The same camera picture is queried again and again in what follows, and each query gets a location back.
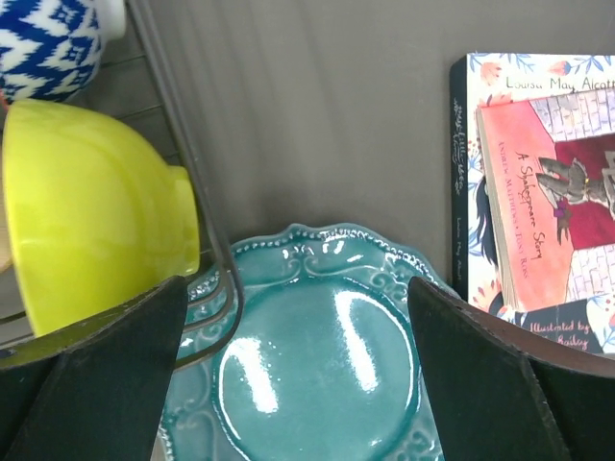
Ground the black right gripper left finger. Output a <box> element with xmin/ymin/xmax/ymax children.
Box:
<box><xmin>1</xmin><ymin>277</ymin><xmax>187</xmax><ymax>460</ymax></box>

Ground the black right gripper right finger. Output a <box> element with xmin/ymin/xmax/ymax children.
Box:
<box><xmin>407</xmin><ymin>277</ymin><xmax>614</xmax><ymax>460</ymax></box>

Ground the teal embossed plate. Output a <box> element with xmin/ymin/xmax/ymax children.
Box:
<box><xmin>159</xmin><ymin>224</ymin><xmax>443</xmax><ymax>460</ymax></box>

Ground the lime green bowl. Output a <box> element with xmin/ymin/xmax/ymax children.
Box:
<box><xmin>2</xmin><ymin>99</ymin><xmax>202</xmax><ymax>338</ymax></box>

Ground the orange blue patterned bowl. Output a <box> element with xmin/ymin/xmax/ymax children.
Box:
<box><xmin>1</xmin><ymin>0</ymin><xmax>127</xmax><ymax>104</ymax></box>

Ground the red illustrated book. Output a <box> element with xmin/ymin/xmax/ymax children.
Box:
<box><xmin>477</xmin><ymin>88</ymin><xmax>614</xmax><ymax>312</ymax></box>

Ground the dark lettered book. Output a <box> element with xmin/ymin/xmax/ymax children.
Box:
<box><xmin>449</xmin><ymin>53</ymin><xmax>614</xmax><ymax>353</ymax></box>

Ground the grey wire dish rack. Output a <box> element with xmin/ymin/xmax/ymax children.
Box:
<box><xmin>0</xmin><ymin>0</ymin><xmax>246</xmax><ymax>374</ymax></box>

